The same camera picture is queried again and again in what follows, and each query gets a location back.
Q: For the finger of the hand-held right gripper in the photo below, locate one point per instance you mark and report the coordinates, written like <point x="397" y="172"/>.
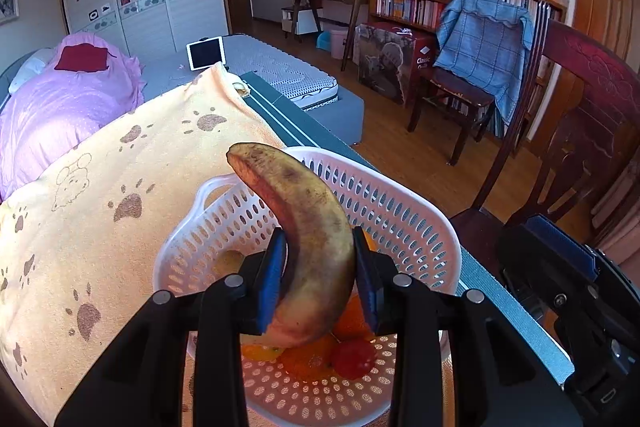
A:
<point x="540" y="277"/>
<point x="565" y="247"/>

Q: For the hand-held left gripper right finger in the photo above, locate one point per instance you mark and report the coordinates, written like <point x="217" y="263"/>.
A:
<point x="367" y="292"/>

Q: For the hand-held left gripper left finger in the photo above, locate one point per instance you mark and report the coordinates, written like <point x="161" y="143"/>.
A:
<point x="270" y="287"/>

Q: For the red tomato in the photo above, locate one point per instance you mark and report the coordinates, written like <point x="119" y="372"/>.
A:
<point x="355" y="359"/>

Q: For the spotted ripe banana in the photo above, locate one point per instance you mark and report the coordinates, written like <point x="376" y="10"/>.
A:
<point x="310" y="227"/>

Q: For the white plastic basket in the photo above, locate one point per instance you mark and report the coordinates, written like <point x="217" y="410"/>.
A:
<point x="410" y="227"/>

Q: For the orange with stem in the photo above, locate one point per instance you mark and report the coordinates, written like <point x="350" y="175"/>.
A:
<point x="307" y="359"/>

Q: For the small orange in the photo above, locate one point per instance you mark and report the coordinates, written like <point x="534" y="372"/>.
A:
<point x="257" y="351"/>

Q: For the carved dark wooden chair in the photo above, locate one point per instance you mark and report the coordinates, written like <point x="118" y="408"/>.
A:
<point x="585" y="117"/>

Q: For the yellow paw print towel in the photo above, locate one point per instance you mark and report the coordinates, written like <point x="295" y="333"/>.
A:
<point x="100" y="217"/>

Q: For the grey blue bed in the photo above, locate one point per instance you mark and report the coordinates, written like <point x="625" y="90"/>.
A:
<point x="290" y="72"/>

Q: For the printed cardboard box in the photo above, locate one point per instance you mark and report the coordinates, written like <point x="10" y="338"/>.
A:
<point x="390" y="62"/>

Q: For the white tablet on stand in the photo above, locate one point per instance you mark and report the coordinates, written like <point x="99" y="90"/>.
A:
<point x="206" y="53"/>

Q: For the pink waste bin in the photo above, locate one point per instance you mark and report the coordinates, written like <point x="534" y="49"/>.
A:
<point x="338" y="43"/>

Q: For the blue plastic basin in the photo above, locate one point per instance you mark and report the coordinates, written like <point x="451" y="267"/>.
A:
<point x="324" y="42"/>

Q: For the white storage box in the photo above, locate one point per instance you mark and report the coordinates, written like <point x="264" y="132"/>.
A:
<point x="305" y="24"/>

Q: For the pink dotted duvet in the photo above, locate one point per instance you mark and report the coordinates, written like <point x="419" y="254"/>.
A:
<point x="65" y="107"/>

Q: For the red cloth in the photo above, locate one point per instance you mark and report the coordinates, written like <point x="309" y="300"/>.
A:
<point x="81" y="58"/>

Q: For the white pillow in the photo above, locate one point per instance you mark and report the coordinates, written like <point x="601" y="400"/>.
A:
<point x="30" y="69"/>

